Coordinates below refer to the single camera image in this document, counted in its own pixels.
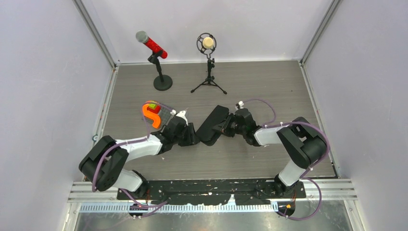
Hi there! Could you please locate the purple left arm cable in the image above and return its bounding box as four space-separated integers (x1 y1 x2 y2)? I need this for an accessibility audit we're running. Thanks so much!
91 101 174 219

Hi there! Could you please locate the black tripod microphone stand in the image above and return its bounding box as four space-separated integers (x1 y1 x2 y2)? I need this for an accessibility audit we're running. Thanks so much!
191 58 228 94

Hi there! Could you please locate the red handheld microphone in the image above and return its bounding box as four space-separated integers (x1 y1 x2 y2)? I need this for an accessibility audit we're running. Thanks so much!
135 31 168 59

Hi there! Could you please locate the beige condenser microphone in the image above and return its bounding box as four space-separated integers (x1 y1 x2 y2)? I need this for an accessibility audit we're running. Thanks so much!
196 32 217 53

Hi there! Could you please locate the black round-base microphone stand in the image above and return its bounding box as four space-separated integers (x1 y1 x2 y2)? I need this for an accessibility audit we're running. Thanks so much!
148 51 173 91

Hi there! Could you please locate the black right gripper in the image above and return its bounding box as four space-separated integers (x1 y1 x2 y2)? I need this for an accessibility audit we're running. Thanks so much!
214 113 246 138

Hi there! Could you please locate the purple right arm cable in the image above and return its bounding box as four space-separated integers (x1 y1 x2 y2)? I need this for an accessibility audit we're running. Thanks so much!
237 99 330 221

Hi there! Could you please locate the lime green toy brick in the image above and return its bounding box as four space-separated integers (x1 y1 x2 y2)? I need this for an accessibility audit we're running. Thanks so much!
149 103 157 110

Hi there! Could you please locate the grey studded base plate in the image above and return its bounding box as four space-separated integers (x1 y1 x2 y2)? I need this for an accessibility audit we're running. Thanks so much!
158 104 177 128

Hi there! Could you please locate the orange curved toy slide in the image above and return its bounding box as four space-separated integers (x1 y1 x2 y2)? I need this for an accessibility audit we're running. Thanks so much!
142 101 161 129

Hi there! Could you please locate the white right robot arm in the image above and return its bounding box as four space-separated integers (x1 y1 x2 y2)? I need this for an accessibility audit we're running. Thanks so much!
197 105 330 198

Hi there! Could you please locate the red toy block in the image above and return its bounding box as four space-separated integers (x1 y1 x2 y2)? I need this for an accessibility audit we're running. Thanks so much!
147 104 161 114

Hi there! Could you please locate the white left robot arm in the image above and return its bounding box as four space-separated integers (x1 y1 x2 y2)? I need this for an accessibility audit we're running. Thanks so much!
78 112 200 199

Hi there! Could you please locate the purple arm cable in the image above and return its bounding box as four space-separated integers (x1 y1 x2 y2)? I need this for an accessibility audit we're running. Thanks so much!
91 101 174 219
237 99 330 221

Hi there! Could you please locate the black tool pouch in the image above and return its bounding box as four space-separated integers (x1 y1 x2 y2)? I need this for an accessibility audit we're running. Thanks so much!
196 105 229 146

